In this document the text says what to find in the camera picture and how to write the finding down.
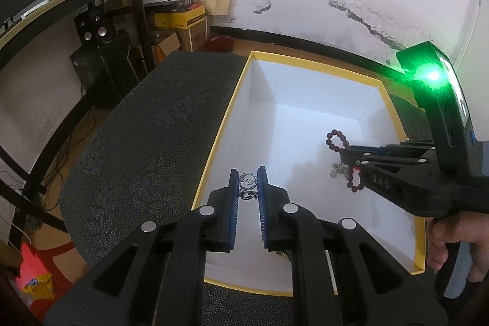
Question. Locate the person right hand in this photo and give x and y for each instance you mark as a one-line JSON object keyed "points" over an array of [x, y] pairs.
{"points": [[466, 227]]}

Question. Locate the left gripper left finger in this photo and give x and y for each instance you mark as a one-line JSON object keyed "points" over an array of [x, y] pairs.
{"points": [[155, 276]]}

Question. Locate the black patterned table cloth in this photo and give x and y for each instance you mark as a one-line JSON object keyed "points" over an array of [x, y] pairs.
{"points": [[145, 164]]}

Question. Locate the silver chain jewelry pile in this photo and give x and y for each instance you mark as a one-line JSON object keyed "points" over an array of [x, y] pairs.
{"points": [[339, 169]]}

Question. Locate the yellow cardboard box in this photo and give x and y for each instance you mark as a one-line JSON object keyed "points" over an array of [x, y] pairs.
{"points": [[179, 20]]}

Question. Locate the black speaker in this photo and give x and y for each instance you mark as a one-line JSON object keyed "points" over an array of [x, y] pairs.
{"points": [[94, 28]]}

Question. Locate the yellow white open box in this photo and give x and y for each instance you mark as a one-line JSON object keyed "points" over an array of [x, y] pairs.
{"points": [[279, 116]]}

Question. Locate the black desk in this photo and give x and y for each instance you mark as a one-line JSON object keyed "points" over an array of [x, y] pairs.
{"points": [[11, 43]]}

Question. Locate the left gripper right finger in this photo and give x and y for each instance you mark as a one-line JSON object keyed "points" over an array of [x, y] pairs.
{"points": [[340, 274]]}

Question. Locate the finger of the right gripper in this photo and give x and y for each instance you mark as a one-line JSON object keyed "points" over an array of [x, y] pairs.
{"points": [[395, 166], [404, 149]]}

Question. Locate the red snack bag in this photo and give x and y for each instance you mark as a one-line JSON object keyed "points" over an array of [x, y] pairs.
{"points": [[40, 277]]}

